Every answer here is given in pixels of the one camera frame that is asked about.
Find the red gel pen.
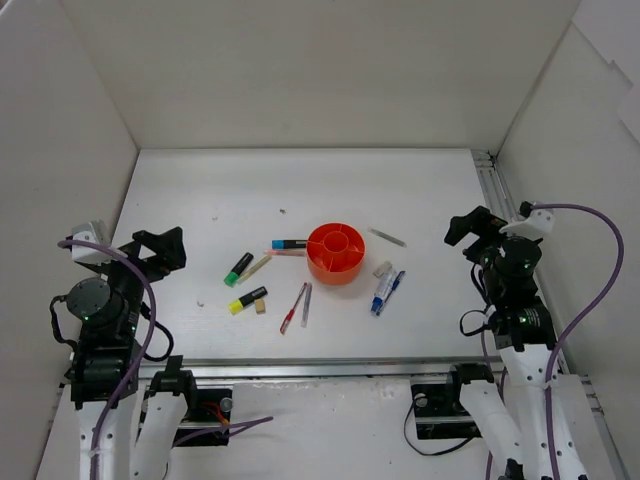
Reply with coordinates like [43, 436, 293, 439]
[279, 282, 308, 335]

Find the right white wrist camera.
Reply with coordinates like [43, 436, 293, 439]
[499, 202, 555, 241]

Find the white eraser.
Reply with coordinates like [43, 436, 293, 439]
[373, 261, 392, 278]

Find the front aluminium rail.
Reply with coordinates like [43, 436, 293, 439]
[57, 355, 506, 386]

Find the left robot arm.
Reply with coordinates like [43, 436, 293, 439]
[51, 222, 200, 479]

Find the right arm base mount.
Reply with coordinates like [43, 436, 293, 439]
[402, 363, 496, 458]

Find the orange round compartment organizer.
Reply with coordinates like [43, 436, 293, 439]
[306, 223, 366, 286]

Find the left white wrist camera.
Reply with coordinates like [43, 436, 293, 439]
[71, 220, 111, 265]

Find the yellow cap black highlighter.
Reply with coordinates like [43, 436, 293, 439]
[228, 286, 268, 315]

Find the clear bottle blue cap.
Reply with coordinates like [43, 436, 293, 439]
[370, 268, 397, 316]

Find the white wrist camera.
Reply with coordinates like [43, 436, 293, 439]
[71, 220, 111, 265]
[499, 202, 555, 241]

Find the slim yellow marker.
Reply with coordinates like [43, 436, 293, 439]
[238, 255, 272, 283]

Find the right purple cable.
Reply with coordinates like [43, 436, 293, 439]
[482, 202, 626, 480]

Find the clear green pen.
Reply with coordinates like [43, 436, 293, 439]
[367, 227, 407, 248]

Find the blue cap black highlighter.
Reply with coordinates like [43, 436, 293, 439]
[271, 239, 307, 250]

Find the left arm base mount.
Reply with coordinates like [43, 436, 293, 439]
[138, 355, 233, 447]

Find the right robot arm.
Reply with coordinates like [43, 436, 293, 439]
[442, 206, 588, 479]

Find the green cap black highlighter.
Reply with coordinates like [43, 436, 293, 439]
[223, 252, 254, 287]

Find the right aluminium rail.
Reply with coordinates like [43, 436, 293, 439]
[471, 150, 517, 220]

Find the blue ballpoint pen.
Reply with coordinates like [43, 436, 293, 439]
[376, 270, 406, 317]

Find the aluminium rail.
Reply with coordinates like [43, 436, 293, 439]
[57, 355, 506, 386]
[471, 150, 517, 220]

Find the slim pink orange marker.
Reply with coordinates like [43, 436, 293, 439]
[263, 249, 307, 257]

